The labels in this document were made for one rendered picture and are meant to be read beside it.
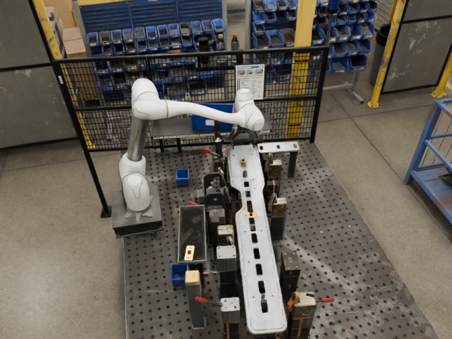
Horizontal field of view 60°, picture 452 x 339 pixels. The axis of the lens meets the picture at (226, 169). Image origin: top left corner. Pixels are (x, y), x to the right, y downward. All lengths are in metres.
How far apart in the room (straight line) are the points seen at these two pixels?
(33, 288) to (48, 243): 0.44
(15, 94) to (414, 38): 4.31
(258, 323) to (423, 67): 4.17
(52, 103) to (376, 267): 3.37
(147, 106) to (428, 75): 4.11
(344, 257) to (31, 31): 3.21
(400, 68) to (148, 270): 3.87
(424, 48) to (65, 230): 4.37
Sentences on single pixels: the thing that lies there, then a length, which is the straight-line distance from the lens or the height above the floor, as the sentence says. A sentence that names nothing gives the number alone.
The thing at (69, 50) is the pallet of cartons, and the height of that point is 0.74.
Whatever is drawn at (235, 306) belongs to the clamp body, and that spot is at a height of 1.06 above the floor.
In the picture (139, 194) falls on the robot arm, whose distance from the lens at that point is 2.51.
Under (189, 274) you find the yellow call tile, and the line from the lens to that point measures 1.91.
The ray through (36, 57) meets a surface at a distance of 4.17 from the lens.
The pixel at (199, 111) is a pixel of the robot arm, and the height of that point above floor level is 1.53.
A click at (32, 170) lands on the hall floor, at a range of 4.65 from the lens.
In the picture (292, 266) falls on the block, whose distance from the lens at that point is 2.10.
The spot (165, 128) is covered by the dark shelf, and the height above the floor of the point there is 1.03.
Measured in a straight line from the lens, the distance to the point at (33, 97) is 4.39.
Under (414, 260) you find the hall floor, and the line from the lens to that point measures 3.65.
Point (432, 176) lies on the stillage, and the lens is 4.21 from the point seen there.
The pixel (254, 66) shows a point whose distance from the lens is 2.88.
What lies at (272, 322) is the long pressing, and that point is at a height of 1.00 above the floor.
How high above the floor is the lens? 2.75
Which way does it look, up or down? 42 degrees down
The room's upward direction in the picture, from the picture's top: 2 degrees counter-clockwise
